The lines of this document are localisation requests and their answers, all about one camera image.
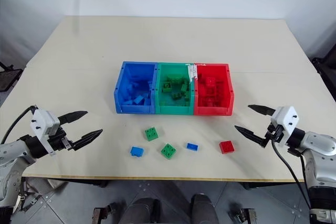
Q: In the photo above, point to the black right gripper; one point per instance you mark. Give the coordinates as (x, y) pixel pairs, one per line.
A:
(273, 134)

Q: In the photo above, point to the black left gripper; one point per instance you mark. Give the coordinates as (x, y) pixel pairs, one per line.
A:
(57, 140)

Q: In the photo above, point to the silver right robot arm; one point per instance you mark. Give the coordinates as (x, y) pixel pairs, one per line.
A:
(315, 155)

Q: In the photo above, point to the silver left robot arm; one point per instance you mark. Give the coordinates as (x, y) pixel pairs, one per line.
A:
(13, 153)

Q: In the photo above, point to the red square toy brick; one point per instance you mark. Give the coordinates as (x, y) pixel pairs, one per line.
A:
(227, 147)

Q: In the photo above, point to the red plastic bin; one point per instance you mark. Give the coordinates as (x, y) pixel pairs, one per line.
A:
(214, 93)

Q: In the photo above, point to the blue plastic bin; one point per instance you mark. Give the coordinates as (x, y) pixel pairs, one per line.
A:
(135, 91)

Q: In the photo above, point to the small blue toy brick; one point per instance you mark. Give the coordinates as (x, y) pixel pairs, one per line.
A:
(192, 146)

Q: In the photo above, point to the green small toy brick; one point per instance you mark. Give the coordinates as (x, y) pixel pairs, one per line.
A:
(187, 97)

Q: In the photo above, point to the green square toy brick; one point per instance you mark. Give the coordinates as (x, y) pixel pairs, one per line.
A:
(168, 151)
(151, 133)
(167, 86)

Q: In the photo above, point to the green long toy brick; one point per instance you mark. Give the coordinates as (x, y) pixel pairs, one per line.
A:
(176, 95)
(184, 86)

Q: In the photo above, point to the white tape strip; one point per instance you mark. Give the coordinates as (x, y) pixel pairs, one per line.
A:
(191, 73)

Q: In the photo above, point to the green plastic bin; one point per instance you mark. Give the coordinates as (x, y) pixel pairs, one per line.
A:
(175, 95)

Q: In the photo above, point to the black metal stand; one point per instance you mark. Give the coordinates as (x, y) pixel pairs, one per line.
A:
(8, 77)

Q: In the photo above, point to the rusty metal table foot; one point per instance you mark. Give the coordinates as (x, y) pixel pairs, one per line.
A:
(102, 214)
(244, 216)

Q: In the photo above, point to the green arch toy brick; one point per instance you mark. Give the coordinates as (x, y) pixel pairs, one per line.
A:
(175, 77)

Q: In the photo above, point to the black equipment case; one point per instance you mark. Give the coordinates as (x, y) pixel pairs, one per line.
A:
(326, 64)

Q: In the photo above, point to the dark rounded shape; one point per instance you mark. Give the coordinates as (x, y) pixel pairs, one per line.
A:
(141, 212)
(204, 209)

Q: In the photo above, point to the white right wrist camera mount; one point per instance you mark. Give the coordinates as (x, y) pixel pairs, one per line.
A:
(286, 121)

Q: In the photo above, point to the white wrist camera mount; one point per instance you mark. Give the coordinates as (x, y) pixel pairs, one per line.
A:
(43, 125)
(286, 121)

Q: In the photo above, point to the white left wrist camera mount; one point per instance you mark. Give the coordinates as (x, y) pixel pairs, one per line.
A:
(43, 125)

